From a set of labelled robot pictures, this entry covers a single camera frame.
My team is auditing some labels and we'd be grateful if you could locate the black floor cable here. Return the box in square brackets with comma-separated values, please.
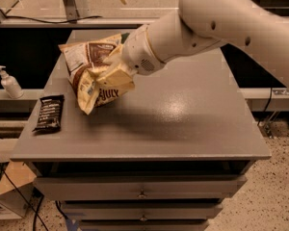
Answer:
[0, 146, 51, 231]

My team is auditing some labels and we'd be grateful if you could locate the green and yellow sponge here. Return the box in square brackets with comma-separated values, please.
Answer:
[121, 33, 130, 43]

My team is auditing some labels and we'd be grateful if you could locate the middle grey drawer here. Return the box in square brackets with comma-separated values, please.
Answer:
[62, 202, 223, 221]

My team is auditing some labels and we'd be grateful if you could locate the white pump soap bottle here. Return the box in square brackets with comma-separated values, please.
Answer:
[0, 65, 23, 99]

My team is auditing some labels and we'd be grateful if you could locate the grey drawer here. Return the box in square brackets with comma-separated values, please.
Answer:
[62, 202, 223, 221]
[79, 220, 209, 231]
[34, 175, 247, 201]

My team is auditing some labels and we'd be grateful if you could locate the top grey drawer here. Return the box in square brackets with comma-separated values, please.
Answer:
[34, 175, 247, 201]

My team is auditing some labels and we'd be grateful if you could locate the metal frame leg left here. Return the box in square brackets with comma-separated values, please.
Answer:
[63, 0, 90, 23]

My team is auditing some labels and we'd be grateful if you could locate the brown and cream chip bag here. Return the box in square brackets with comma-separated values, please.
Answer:
[59, 34, 135, 115]

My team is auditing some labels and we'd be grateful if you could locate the cardboard box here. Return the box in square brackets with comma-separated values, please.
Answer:
[0, 162, 36, 220]

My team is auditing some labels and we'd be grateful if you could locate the grey drawer cabinet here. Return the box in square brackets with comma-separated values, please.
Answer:
[10, 28, 272, 231]

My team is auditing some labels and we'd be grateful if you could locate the bottom grey drawer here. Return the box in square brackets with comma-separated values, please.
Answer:
[79, 220, 209, 231]

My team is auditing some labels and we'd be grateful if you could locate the black cable on ledge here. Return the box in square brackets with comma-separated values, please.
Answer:
[3, 14, 103, 25]

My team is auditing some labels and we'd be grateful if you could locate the black snack bar wrapper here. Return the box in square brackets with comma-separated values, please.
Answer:
[33, 94, 65, 133]

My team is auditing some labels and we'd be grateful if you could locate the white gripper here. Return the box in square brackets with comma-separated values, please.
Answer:
[96, 25, 165, 87]

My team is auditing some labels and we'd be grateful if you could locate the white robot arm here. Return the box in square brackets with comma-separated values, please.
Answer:
[105, 0, 289, 89]

